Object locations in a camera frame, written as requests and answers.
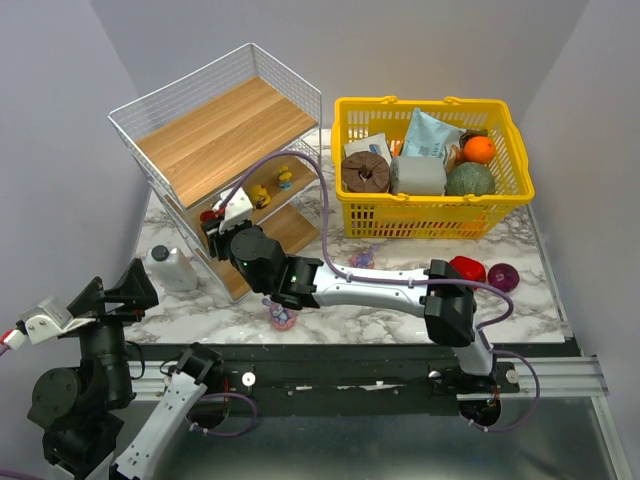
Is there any red strawberry toy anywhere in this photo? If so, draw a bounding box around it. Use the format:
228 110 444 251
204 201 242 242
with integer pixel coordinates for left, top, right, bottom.
199 210 221 223

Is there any yellow duck toy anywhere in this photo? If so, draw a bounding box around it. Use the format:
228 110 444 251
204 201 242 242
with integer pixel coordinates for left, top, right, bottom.
248 184 271 210

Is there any yellow blue minion toy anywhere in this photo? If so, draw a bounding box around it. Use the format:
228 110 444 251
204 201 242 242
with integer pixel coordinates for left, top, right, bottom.
278 165 293 191

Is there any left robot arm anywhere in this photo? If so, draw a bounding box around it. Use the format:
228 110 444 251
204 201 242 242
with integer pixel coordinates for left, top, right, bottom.
21 258 225 479

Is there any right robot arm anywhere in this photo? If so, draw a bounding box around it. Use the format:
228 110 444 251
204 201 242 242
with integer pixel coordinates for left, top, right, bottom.
201 217 494 377

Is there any white plastic bottle black cap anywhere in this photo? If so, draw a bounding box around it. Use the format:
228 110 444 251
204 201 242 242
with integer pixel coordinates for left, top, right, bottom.
145 244 199 293

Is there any purple bunny toy pink base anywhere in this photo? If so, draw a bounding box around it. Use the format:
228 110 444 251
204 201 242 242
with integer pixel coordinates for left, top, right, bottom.
262 297 297 331

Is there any purple pink toy figure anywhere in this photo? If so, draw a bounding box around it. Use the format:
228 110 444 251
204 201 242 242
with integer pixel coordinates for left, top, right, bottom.
349 245 378 269

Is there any yellow plastic shopping basket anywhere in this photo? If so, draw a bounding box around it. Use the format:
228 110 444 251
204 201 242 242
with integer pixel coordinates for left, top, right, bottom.
331 96 535 239

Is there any brown chocolate donut cake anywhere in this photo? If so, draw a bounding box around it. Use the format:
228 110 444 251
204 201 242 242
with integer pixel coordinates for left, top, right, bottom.
341 151 391 193

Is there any white tissue packet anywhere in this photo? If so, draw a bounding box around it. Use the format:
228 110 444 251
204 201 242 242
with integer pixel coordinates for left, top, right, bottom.
344 133 392 163

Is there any light blue snack bag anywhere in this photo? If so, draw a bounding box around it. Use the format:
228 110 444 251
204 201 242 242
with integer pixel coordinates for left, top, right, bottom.
401 107 465 162

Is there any red bell pepper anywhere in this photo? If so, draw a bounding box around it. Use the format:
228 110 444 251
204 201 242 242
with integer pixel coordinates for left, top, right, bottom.
450 256 487 290

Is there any green melon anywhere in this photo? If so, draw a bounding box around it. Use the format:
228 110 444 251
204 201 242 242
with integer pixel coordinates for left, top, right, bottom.
445 162 496 196

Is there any orange fruit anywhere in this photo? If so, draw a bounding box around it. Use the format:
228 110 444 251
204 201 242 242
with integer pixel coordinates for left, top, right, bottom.
463 136 496 165

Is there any purple red onion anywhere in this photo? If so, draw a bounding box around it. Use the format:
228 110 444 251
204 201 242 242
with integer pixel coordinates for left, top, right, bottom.
487 263 520 293

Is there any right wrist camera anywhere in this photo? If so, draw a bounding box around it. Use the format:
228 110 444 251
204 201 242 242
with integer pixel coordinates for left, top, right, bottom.
212 187 253 233

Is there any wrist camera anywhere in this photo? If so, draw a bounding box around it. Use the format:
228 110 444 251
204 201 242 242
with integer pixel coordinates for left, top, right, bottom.
212 187 253 233
1 296 97 350

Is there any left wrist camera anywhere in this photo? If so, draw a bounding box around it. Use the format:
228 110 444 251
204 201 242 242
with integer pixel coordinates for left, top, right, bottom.
1 296 97 350

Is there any white wire wooden shelf rack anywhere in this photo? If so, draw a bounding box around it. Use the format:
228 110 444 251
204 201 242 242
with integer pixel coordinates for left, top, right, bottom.
108 43 322 302

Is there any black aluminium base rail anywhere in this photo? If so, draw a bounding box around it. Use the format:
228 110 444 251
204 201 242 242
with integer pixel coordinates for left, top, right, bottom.
107 342 609 419

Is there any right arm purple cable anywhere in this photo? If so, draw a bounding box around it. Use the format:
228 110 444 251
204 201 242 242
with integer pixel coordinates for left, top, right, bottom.
219 151 541 434

